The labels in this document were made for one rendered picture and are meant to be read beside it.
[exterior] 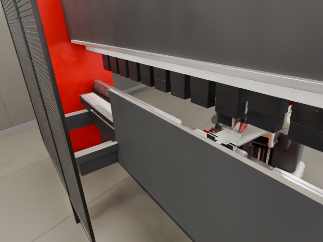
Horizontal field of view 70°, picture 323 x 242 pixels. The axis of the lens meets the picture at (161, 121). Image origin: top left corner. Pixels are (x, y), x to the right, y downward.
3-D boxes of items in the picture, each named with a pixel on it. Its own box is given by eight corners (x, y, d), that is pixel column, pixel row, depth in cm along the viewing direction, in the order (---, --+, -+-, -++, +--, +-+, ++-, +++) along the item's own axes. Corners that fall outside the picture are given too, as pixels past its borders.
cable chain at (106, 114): (123, 126, 155) (122, 121, 153) (115, 129, 152) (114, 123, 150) (99, 108, 188) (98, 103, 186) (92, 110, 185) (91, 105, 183)
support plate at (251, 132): (267, 132, 139) (267, 131, 139) (239, 146, 126) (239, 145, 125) (242, 123, 153) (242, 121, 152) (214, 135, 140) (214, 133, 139)
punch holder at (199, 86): (217, 104, 134) (219, 77, 127) (207, 108, 130) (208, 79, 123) (200, 99, 145) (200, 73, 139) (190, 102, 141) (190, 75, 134)
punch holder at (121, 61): (135, 76, 210) (133, 57, 203) (127, 78, 206) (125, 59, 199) (128, 73, 221) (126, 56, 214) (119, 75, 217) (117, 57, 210)
